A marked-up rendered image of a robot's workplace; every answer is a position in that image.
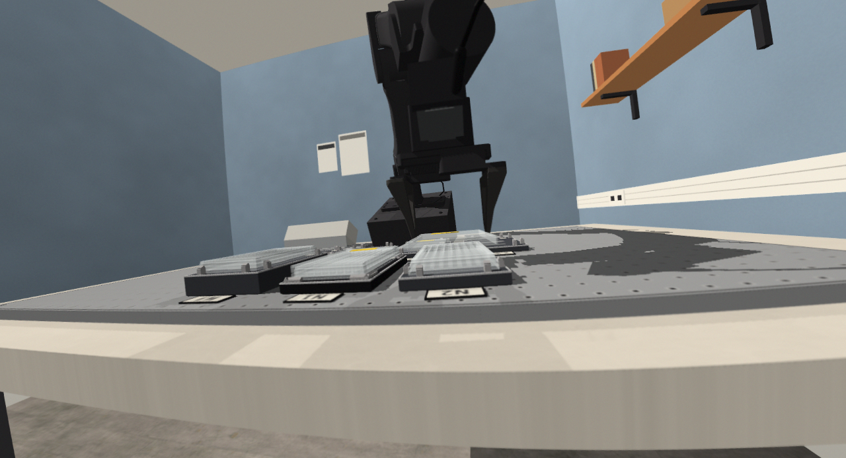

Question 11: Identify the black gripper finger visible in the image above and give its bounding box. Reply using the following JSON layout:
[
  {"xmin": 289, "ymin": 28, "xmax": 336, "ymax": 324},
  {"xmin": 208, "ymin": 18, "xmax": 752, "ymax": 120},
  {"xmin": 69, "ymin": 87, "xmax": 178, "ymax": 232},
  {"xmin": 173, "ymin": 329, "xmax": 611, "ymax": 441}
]
[
  {"xmin": 480, "ymin": 167, "xmax": 507, "ymax": 233},
  {"xmin": 386, "ymin": 178, "xmax": 417, "ymax": 239}
]

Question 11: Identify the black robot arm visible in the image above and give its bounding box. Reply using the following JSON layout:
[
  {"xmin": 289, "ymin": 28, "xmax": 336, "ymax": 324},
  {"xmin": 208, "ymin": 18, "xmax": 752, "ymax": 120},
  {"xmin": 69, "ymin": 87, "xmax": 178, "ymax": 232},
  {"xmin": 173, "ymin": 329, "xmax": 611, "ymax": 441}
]
[{"xmin": 366, "ymin": 0, "xmax": 496, "ymax": 178}]

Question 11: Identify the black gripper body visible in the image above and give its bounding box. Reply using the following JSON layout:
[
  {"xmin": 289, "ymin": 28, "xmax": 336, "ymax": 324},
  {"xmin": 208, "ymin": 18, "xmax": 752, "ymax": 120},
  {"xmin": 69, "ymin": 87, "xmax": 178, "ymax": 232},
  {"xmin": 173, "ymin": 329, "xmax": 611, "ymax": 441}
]
[{"xmin": 390, "ymin": 143, "xmax": 506, "ymax": 184}]

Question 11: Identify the white button panel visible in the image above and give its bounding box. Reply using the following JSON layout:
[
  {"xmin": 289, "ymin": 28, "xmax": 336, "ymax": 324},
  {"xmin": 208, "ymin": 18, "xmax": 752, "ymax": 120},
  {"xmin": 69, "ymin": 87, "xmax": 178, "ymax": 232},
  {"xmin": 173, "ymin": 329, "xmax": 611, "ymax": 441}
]
[{"xmin": 284, "ymin": 220, "xmax": 359, "ymax": 250}]

